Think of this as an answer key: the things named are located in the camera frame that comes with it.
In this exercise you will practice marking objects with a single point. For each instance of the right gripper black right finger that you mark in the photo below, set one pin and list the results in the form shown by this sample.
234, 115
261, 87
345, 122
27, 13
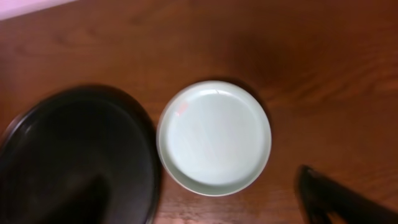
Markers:
323, 200

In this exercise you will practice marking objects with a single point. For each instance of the round black tray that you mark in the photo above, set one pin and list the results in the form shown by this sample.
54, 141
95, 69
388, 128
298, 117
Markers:
86, 130

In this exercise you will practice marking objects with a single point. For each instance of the light blue plate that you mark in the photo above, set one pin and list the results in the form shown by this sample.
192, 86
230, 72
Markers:
214, 138

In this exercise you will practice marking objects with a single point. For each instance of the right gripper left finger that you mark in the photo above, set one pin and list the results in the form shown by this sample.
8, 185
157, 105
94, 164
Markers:
75, 199

